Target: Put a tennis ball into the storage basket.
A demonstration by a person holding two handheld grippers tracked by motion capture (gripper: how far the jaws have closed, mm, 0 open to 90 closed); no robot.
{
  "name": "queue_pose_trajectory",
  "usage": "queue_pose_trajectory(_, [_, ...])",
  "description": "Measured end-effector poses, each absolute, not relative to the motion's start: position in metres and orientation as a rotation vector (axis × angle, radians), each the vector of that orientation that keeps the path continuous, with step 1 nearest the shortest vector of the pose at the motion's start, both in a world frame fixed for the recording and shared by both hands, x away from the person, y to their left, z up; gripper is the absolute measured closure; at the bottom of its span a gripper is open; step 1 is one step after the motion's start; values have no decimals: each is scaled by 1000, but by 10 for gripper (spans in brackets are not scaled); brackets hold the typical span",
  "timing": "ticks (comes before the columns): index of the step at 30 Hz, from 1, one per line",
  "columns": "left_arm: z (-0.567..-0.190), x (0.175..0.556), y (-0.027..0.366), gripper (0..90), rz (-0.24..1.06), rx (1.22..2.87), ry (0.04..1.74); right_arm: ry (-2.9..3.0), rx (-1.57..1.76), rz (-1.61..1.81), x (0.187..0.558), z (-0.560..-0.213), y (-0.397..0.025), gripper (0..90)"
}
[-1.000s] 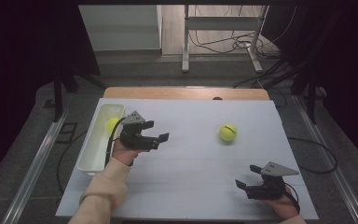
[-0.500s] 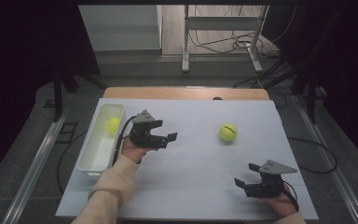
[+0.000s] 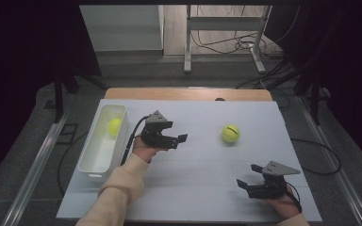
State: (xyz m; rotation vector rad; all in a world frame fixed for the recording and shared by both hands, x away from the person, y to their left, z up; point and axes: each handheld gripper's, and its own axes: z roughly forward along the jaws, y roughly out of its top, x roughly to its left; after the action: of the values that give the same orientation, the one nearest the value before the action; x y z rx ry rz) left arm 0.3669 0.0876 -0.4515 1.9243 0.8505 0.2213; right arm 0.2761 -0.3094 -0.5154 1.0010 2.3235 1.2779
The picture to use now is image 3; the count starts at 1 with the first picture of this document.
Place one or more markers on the plain yellow tennis ball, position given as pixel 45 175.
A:
pixel 114 126

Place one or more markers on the metal floor rail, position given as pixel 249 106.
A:
pixel 333 163
pixel 34 169

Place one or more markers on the person's right hand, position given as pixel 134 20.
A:
pixel 283 205

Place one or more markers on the white cabinet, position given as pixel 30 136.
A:
pixel 122 28

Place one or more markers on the white plastic bin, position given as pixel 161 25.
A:
pixel 99 153

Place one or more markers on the yellow tennis ball black mark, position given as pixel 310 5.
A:
pixel 230 134

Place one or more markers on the white board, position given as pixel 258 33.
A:
pixel 201 157

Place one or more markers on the person's left hand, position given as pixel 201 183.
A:
pixel 144 150

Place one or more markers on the dark curtain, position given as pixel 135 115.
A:
pixel 352 62
pixel 19 62

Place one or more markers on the black square floor bracket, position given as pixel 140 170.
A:
pixel 69 134

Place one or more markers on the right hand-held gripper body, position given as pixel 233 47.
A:
pixel 270 186

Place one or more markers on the wooden table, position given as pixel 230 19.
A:
pixel 185 93

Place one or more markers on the white metal stand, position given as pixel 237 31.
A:
pixel 223 23

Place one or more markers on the black tripod stand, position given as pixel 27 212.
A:
pixel 315 94
pixel 58 94

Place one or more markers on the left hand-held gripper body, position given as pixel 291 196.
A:
pixel 157 136

